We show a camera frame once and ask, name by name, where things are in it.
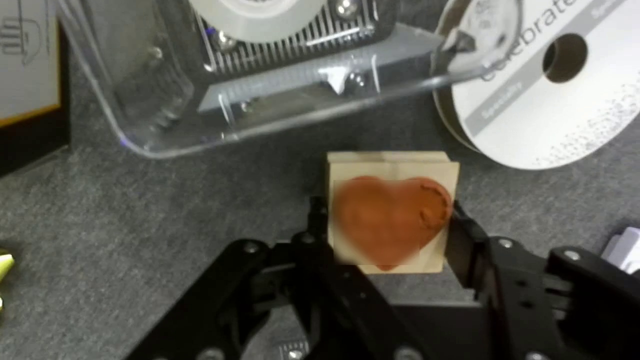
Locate black tray of blocks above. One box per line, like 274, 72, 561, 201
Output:
0, 0, 72, 179

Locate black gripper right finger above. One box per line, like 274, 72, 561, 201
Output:
444, 200, 640, 360

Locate white ribbon spool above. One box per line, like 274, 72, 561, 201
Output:
430, 0, 640, 172

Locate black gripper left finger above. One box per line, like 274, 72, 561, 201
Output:
124, 194, 430, 360

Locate wooden heart stamp block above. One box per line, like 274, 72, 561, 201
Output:
324, 150, 461, 276

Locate yellow gift bow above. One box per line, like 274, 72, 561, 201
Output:
0, 246, 17, 315

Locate grey tablecloth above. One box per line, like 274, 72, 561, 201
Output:
0, 0, 640, 360

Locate clear tape dispenser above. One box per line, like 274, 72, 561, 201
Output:
56, 0, 527, 160

